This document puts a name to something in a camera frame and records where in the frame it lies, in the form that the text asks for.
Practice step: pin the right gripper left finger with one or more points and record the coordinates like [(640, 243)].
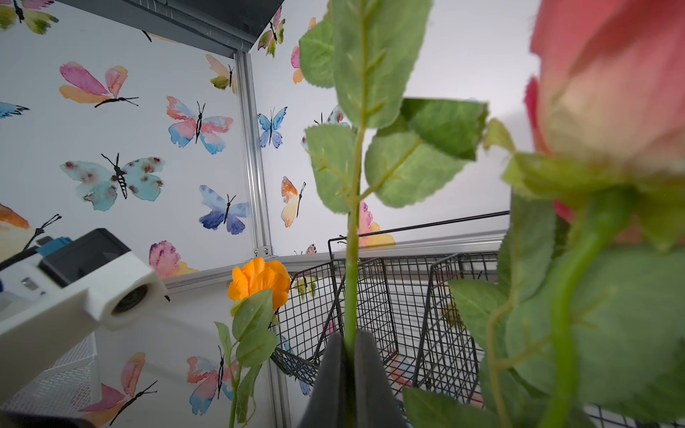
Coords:
[(328, 406)]

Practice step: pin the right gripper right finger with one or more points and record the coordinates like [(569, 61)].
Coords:
[(375, 405)]

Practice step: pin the black wire wall basket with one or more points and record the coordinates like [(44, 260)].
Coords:
[(406, 305)]

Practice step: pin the white mesh wall basket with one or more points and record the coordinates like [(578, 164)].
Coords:
[(70, 384)]

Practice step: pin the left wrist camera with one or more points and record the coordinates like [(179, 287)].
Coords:
[(53, 302)]

